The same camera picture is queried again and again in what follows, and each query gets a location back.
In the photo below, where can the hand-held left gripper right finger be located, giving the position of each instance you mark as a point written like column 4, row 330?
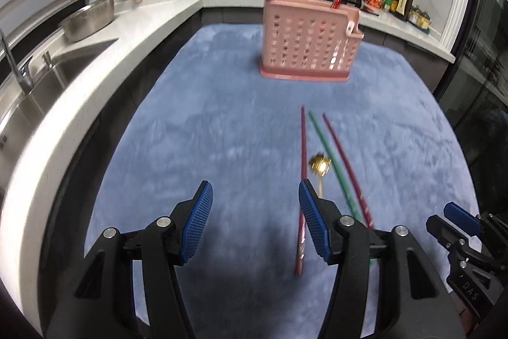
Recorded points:
column 313, row 220

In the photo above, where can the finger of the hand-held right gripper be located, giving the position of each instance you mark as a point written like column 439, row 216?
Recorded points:
column 440, row 231
column 460, row 215

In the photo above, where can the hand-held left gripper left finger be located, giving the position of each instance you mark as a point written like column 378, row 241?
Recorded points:
column 196, row 220

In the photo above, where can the pink perforated utensil holder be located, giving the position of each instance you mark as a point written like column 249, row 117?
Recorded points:
column 305, row 41

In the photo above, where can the gold flower spoon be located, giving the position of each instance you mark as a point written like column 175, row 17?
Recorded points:
column 320, row 164

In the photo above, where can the green chopstick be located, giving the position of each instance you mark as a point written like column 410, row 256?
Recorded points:
column 327, row 152

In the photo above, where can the blue plush blanket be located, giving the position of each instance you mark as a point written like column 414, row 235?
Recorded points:
column 198, row 124

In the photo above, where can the glass sliding door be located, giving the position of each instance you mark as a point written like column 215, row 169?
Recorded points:
column 476, row 85

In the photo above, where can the small seasoning bottle set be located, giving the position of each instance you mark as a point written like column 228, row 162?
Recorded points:
column 420, row 19

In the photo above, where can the steel sink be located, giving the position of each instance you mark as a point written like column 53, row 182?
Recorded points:
column 59, row 73

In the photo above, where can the dark soy sauce bottle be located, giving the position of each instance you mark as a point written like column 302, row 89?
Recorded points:
column 404, row 3

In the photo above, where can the small green cap jar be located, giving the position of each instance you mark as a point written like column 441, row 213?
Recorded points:
column 387, row 5

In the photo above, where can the steel basin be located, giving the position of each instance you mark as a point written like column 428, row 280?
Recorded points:
column 87, row 21

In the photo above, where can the steel faucet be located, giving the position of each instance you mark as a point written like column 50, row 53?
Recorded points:
column 18, row 73

